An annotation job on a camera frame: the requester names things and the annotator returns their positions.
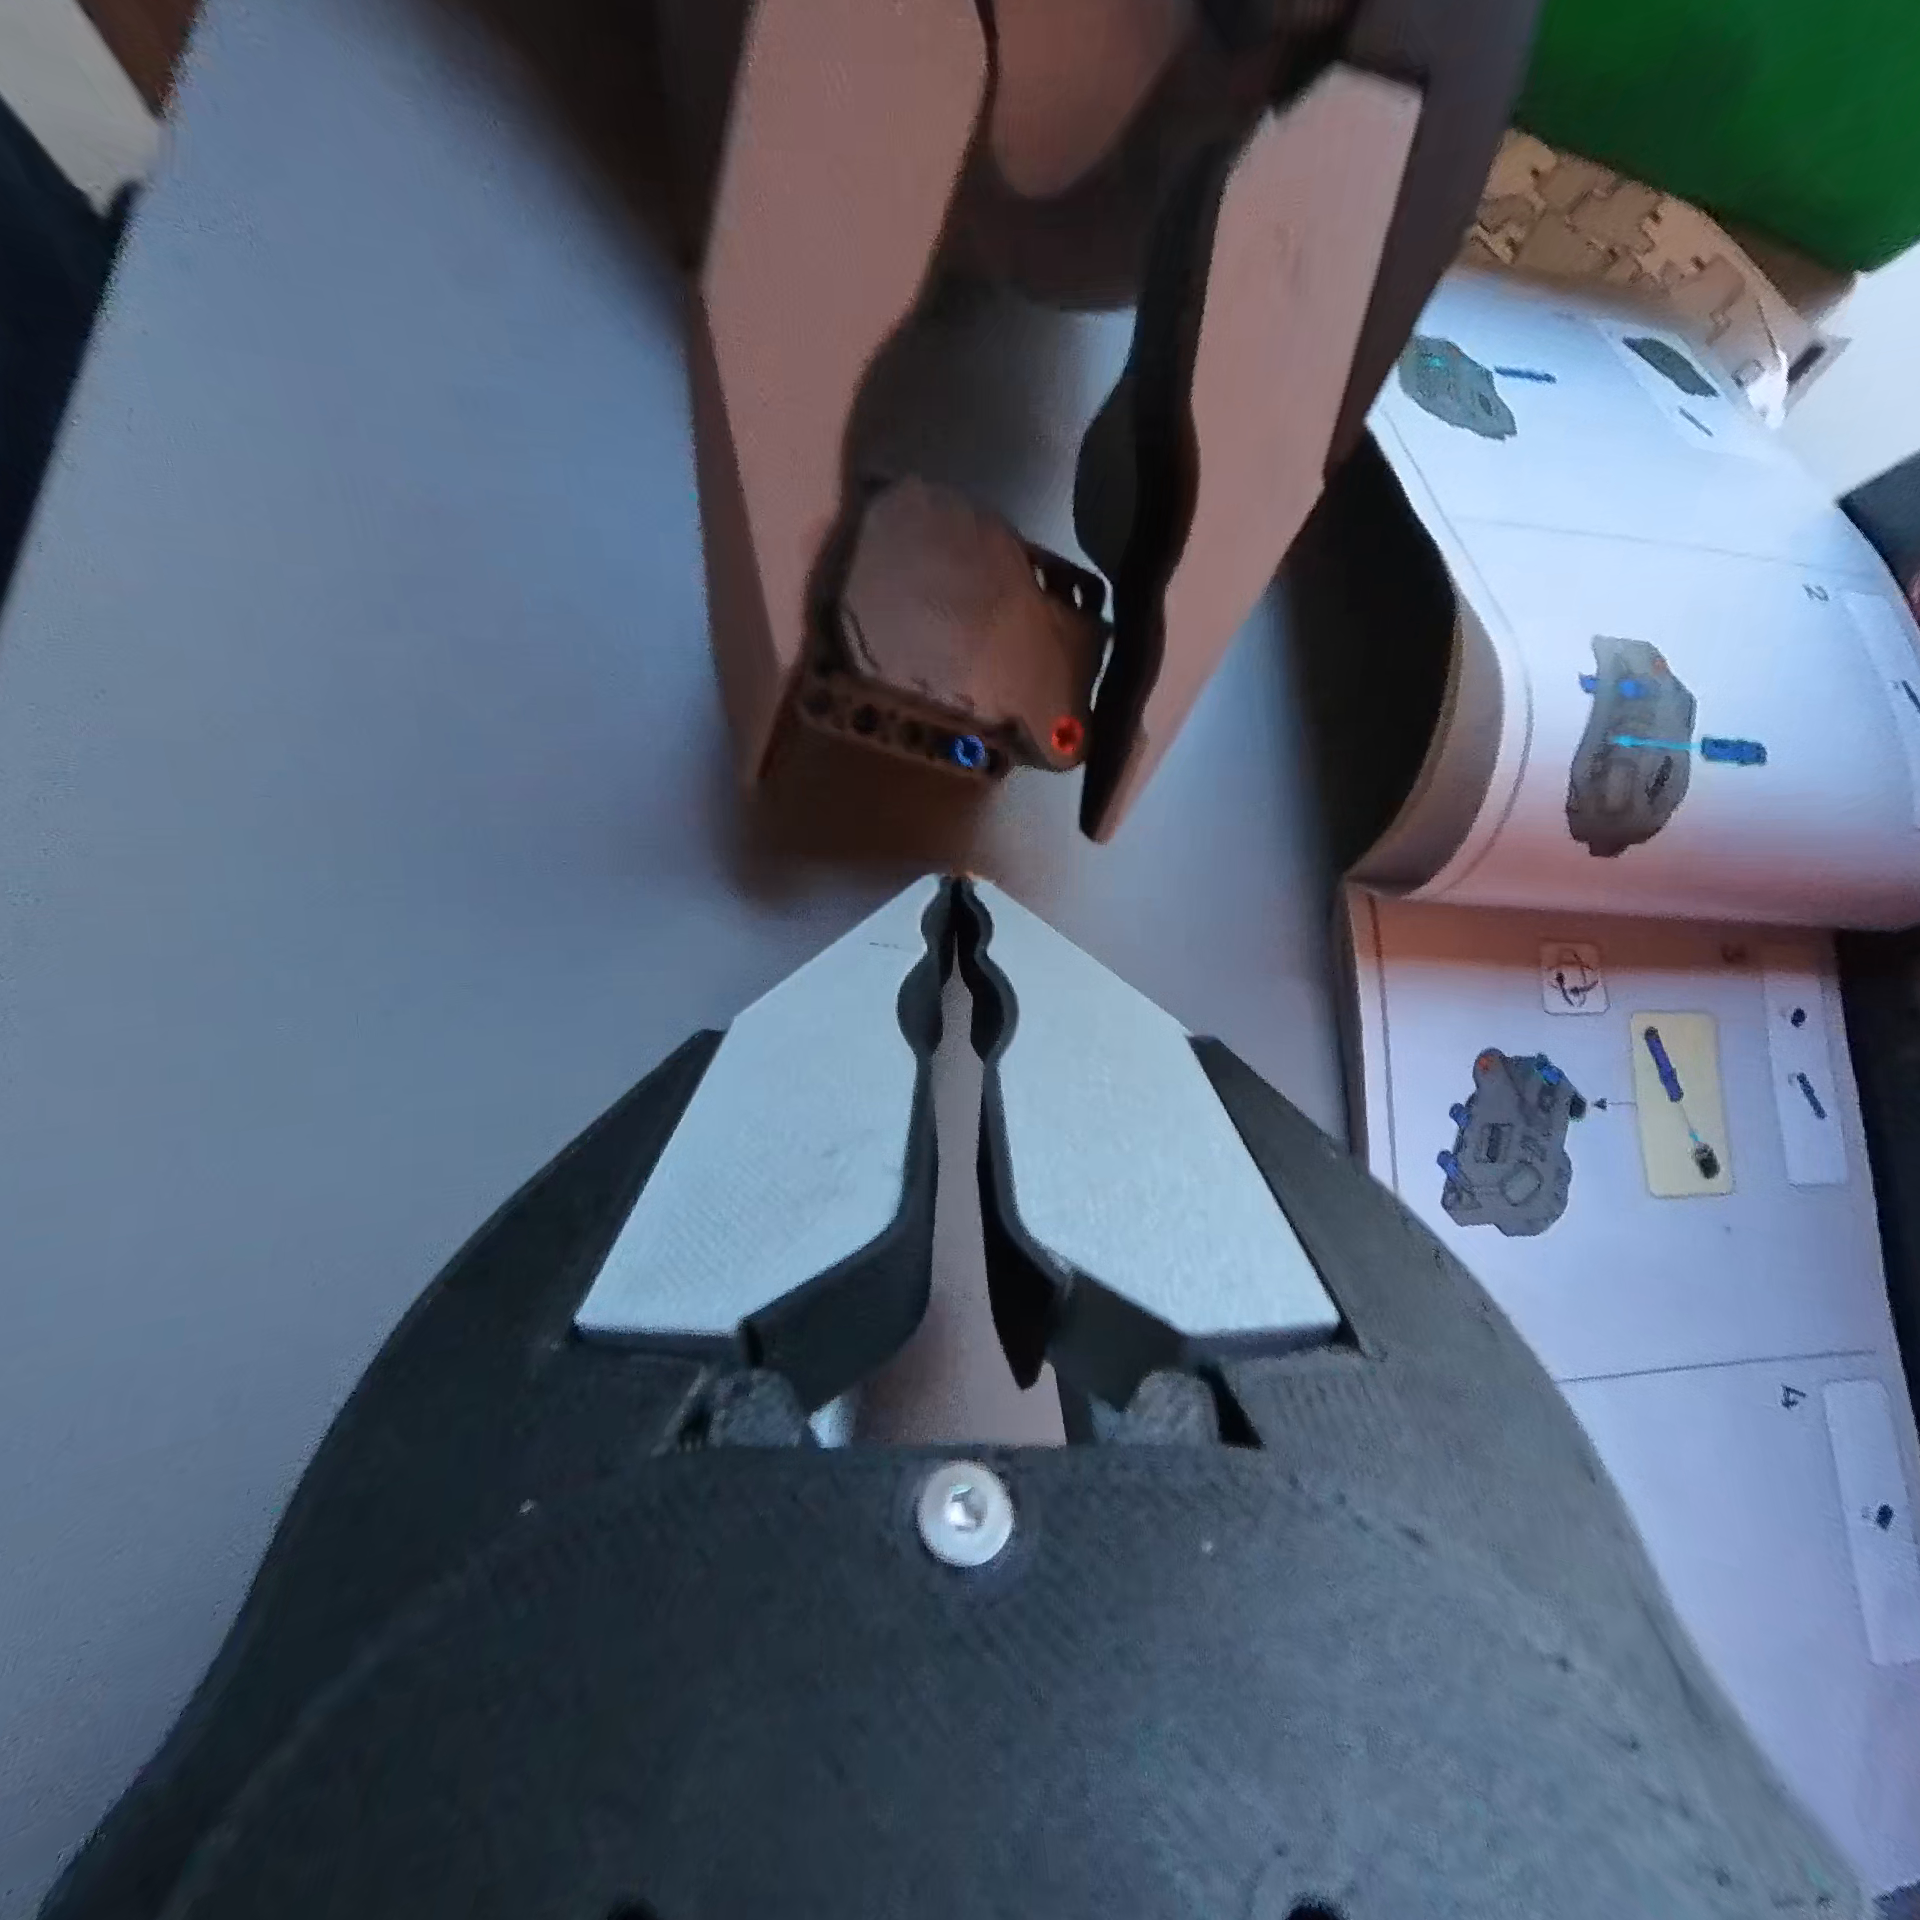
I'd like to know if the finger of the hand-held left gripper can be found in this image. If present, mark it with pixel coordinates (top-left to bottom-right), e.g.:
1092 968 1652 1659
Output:
1076 66 1429 845
697 0 992 788

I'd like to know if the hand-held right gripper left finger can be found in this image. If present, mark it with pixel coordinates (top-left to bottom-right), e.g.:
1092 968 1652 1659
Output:
570 874 949 1415

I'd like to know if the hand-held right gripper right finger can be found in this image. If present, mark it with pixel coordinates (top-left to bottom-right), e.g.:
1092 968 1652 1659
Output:
957 874 1344 1444

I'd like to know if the grey lego motor block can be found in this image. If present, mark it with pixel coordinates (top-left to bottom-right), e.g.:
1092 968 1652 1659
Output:
759 476 1119 784

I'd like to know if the dark lego set box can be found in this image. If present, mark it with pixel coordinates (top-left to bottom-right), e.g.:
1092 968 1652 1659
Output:
1832 451 1920 1084

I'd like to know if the person's left hand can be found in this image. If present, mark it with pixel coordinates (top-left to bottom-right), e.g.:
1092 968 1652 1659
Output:
981 0 1220 309

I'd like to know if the wooden puzzle sheet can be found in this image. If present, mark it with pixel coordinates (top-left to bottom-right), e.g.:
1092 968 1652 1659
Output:
1464 129 1852 425

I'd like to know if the green plastic bin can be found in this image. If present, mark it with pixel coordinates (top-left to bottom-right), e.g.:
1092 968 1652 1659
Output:
1507 0 1920 275

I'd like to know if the white instruction booklet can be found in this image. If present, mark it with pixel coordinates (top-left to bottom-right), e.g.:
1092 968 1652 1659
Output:
1344 269 1920 1668

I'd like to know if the person's dark blue clothing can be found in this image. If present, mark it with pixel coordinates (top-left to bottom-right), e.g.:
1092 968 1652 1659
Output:
0 90 137 604

